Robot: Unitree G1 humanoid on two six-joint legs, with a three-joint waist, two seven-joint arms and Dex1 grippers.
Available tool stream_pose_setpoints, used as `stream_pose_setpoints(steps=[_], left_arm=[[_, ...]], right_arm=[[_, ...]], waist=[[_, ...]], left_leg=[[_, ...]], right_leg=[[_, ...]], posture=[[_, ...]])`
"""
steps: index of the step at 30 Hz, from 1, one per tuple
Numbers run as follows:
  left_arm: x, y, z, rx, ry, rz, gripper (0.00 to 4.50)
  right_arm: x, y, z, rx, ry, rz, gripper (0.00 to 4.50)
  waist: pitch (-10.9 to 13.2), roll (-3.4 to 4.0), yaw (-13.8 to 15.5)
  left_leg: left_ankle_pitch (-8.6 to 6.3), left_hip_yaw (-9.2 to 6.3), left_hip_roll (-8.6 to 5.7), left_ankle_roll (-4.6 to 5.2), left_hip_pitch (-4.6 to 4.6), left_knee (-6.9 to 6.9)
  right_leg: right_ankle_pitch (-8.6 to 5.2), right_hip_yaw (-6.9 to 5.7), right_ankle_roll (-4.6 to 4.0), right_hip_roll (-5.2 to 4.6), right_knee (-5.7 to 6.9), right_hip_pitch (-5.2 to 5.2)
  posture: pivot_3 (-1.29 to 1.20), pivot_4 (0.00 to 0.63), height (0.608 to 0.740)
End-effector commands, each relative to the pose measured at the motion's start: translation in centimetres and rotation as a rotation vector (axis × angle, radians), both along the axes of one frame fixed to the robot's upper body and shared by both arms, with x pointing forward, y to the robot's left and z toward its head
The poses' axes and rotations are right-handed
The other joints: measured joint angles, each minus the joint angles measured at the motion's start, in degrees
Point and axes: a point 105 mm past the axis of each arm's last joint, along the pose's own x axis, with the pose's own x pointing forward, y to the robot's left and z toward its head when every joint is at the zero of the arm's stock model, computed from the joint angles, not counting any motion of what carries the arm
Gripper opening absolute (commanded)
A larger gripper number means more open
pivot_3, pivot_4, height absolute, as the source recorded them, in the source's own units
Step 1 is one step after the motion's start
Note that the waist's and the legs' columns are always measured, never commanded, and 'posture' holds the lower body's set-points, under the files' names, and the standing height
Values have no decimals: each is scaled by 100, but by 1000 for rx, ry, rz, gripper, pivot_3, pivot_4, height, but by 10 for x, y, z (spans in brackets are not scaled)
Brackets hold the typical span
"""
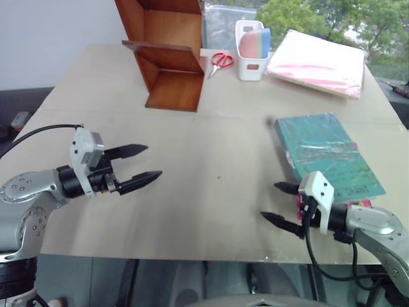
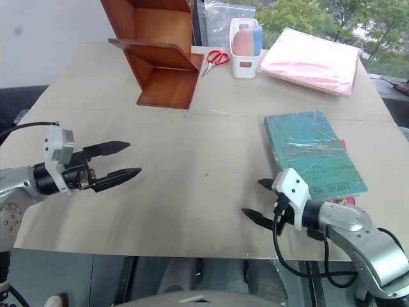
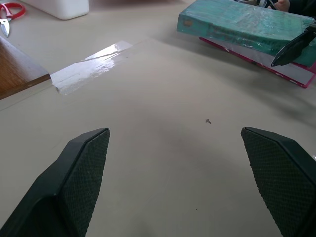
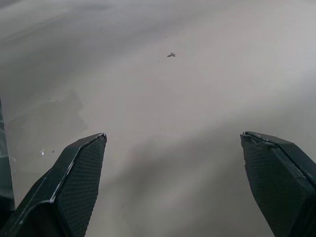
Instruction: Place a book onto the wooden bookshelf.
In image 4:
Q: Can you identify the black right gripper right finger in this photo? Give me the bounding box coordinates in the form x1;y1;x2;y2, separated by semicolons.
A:
239;131;316;237

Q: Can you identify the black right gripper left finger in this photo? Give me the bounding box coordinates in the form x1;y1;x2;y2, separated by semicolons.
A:
0;133;108;237

